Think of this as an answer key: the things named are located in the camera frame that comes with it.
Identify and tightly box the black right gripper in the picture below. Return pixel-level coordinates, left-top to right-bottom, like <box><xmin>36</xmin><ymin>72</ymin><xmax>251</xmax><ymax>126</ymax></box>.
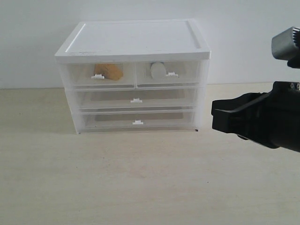
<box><xmin>211</xmin><ymin>81</ymin><xmax>300</xmax><ymax>152</ymax></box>

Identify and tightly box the white pill bottle blue label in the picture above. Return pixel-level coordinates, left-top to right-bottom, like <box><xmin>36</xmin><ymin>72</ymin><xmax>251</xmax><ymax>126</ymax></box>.
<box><xmin>150</xmin><ymin>62</ymin><xmax>166</xmax><ymax>80</ymax></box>

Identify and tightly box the yellow cheese wedge sponge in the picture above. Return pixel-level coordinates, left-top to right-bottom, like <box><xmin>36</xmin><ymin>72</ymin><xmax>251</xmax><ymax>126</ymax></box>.
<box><xmin>94</xmin><ymin>64</ymin><xmax>123</xmax><ymax>81</ymax></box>

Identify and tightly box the white plastic drawer cabinet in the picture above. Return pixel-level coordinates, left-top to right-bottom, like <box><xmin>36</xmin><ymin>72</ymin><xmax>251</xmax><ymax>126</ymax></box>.
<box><xmin>55</xmin><ymin>19</ymin><xmax>211</xmax><ymax>134</ymax></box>

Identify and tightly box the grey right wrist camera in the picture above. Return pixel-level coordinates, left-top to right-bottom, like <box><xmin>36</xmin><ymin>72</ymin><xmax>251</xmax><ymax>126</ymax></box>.
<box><xmin>271</xmin><ymin>27</ymin><xmax>300</xmax><ymax>69</ymax></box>

